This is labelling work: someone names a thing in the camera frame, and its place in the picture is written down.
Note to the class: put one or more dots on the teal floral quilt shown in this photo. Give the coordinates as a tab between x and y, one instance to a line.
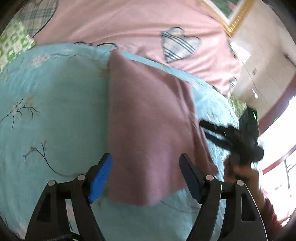
54	105

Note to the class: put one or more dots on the pink heart-print duvet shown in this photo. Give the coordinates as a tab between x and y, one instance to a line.
185	35

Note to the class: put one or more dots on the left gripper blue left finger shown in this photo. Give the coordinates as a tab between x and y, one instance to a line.
98	176

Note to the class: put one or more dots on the person's right hand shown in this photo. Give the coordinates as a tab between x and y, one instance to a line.
251	177

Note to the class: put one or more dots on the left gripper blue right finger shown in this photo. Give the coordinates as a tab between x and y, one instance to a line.
193	176

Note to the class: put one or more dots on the red sleeve right forearm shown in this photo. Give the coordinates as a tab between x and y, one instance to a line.
270	221

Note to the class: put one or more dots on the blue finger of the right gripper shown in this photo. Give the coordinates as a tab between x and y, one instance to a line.
224	144
221	130

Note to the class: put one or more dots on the mauve knitted sweater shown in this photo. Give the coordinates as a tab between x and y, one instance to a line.
152	121

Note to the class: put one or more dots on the green checkered pillow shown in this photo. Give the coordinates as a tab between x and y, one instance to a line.
14	41

